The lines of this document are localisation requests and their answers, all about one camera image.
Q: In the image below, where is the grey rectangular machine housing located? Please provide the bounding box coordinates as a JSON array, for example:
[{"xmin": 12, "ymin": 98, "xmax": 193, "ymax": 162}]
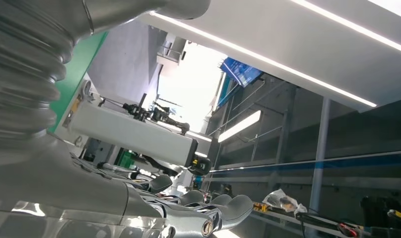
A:
[{"xmin": 69, "ymin": 98, "xmax": 200, "ymax": 169}]

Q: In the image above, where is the black round connector yellow label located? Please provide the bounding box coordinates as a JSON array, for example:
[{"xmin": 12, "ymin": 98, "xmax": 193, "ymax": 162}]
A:
[{"xmin": 187, "ymin": 155, "xmax": 212, "ymax": 177}]

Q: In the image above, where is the ribbed grey right arm sleeve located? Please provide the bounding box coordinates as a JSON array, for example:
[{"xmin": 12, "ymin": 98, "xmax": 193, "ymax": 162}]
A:
[{"xmin": 0, "ymin": 0, "xmax": 89, "ymax": 140}]

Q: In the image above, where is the rectangular white light panel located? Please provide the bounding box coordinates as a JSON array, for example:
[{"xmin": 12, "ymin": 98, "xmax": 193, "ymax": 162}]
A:
[{"xmin": 217, "ymin": 110, "xmax": 263, "ymax": 143}]

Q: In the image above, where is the crumpled clear plastic bag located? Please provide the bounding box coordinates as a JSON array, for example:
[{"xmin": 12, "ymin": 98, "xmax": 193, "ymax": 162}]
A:
[{"xmin": 262, "ymin": 188, "xmax": 308, "ymax": 215}]

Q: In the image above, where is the blue display screen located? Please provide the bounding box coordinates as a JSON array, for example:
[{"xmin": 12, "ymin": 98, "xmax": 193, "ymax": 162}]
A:
[{"xmin": 219, "ymin": 57, "xmax": 264, "ymax": 88}]

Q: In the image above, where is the long ceiling light strip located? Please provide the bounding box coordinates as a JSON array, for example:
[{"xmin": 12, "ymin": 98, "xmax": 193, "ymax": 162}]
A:
[
  {"xmin": 290, "ymin": 0, "xmax": 401, "ymax": 56},
  {"xmin": 149, "ymin": 10, "xmax": 378, "ymax": 109}
]

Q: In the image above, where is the grey vertical support pillar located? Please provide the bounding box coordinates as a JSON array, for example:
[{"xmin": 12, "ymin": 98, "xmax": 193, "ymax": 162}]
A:
[{"xmin": 308, "ymin": 96, "xmax": 332, "ymax": 216}]

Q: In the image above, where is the black device with yellow tag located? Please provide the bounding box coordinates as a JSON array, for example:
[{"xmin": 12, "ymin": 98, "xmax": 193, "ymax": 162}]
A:
[{"xmin": 360, "ymin": 195, "xmax": 401, "ymax": 228}]

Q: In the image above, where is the black articulated cable mount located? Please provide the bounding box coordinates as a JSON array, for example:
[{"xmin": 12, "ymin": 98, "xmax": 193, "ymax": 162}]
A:
[{"xmin": 122, "ymin": 93, "xmax": 191, "ymax": 136}]

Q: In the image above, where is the black and red cable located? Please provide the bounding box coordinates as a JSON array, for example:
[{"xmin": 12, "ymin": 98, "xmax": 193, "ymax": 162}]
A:
[{"xmin": 295, "ymin": 212, "xmax": 360, "ymax": 238}]

